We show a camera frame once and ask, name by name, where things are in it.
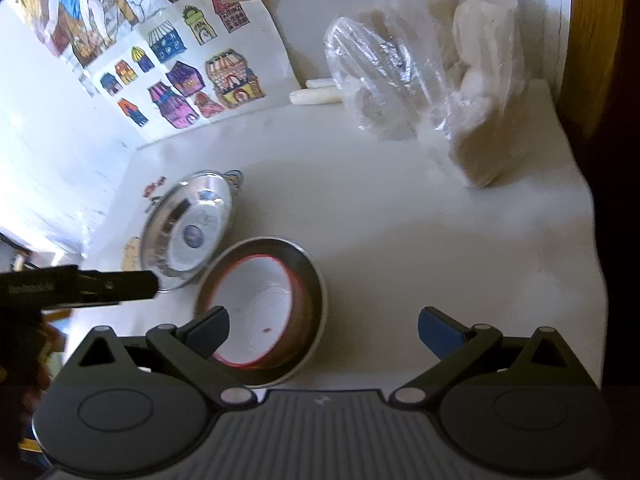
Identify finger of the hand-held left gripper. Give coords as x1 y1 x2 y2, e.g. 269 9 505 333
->
0 268 161 307

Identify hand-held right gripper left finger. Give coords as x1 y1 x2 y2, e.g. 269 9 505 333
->
65 306 259 407

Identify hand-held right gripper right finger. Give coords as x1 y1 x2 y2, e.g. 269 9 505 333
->
387 306 590 407

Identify white bowl with red rim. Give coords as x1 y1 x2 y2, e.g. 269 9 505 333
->
200 254 314 372

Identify steel plate with round label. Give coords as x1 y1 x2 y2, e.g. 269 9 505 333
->
140 170 236 292

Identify steel bowl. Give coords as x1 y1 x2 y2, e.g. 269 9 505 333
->
192 236 329 389

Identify yellow sticker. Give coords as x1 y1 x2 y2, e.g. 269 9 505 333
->
122 236 144 272

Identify red sticker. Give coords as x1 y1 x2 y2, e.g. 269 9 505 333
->
142 175 169 200

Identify coloured houses drawing sheet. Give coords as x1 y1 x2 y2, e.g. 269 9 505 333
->
79 0 297 144

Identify clear plastic bag white contents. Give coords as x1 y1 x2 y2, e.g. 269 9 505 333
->
322 0 527 189

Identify coloured figure drawing sheet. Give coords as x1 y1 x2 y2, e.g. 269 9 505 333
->
14 0 142 70

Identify wooden furniture panel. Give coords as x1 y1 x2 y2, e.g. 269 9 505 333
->
562 0 629 128

